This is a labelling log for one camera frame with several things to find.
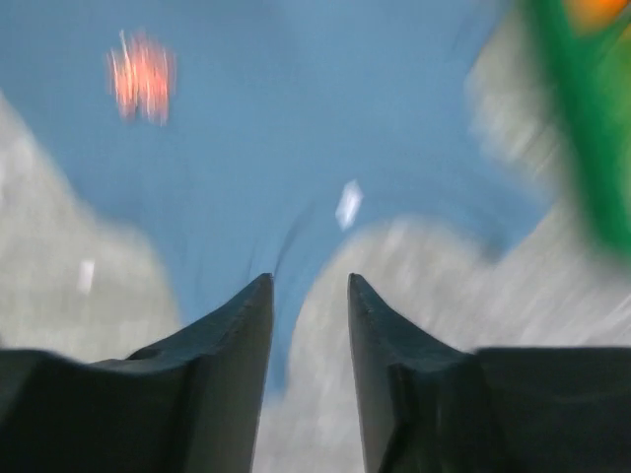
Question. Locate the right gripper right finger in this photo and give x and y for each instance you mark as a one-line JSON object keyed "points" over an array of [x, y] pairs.
{"points": [[427, 407]]}

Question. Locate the blue tank top garment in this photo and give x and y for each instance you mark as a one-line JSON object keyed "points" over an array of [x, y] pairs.
{"points": [[293, 125]]}

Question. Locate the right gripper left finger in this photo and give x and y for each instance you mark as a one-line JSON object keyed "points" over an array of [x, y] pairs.
{"points": [[187, 403]]}

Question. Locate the green plastic tray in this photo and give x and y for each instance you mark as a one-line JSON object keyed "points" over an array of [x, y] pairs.
{"points": [[591, 74]]}

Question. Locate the orange tomato toy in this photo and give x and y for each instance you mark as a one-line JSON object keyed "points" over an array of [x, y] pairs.
{"points": [[589, 16]]}

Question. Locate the gold red brooch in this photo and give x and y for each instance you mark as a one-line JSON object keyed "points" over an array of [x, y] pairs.
{"points": [[141, 77]]}

